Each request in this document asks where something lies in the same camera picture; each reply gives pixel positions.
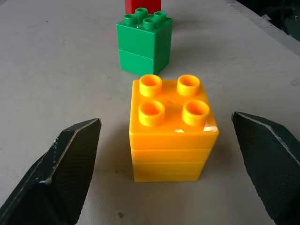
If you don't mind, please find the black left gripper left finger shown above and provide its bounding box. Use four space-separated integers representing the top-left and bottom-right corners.
0 118 102 225

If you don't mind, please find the yellow studded building block cube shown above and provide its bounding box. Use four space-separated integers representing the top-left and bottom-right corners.
128 74 220 183

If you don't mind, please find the red building block cube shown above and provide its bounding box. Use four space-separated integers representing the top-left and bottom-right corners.
125 0 163 15

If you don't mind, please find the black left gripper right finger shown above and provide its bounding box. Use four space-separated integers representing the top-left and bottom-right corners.
231 111 300 225

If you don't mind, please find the green studded building block cube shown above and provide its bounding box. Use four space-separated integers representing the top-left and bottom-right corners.
116 7 174 76

